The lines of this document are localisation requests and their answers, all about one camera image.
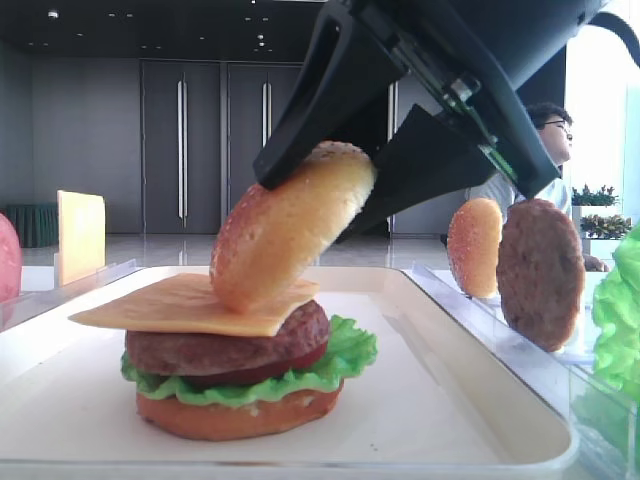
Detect brown meat patty in rack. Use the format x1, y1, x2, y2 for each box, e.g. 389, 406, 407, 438
496, 198, 586, 352

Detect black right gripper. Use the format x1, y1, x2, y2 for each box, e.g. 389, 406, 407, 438
253, 1, 615, 242

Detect bottom bun on tray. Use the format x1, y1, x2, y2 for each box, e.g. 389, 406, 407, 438
136, 383, 344, 442

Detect sesame bun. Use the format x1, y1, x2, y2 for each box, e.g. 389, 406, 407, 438
447, 198, 503, 298
210, 141, 376, 312

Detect orange cheese slice in rack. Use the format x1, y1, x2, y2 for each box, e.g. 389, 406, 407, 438
57, 190, 106, 286

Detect tomato slice on burger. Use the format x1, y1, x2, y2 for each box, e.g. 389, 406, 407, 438
182, 342, 328, 389

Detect red tomato slice in rack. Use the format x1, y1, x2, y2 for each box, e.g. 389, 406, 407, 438
0, 214, 22, 302

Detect white rectangular tray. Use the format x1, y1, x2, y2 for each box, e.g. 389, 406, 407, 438
1, 266, 579, 479

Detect potted flowering plants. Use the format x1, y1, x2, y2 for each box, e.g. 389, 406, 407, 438
572, 184, 632, 240

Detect clear acrylic right food rack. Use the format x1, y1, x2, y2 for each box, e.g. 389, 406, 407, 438
404, 265, 639, 479

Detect clear acrylic left food rack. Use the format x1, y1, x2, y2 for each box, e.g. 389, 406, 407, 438
1, 259, 138, 332

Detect green draped table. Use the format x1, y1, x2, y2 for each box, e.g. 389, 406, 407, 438
1, 202, 59, 248

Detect lettuce leaf on burger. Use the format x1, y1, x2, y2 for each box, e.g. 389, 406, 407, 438
120, 315, 378, 408

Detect clear acrylic food rack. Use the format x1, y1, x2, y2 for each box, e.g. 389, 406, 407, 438
1, 259, 138, 332
404, 265, 639, 479

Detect cheese slice on burger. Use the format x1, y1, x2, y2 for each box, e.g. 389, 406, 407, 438
69, 273, 319, 337

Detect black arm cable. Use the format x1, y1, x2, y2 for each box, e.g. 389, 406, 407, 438
592, 10, 640, 69

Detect seated person grey shirt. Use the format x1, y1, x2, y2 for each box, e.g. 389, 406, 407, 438
465, 102, 573, 221

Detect dark double doors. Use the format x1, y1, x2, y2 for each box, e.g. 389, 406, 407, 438
141, 61, 300, 234

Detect green lettuce in rack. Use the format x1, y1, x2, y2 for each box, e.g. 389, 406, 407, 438
574, 227, 639, 450

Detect meat patty on burger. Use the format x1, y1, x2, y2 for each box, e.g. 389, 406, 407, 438
125, 300, 330, 376

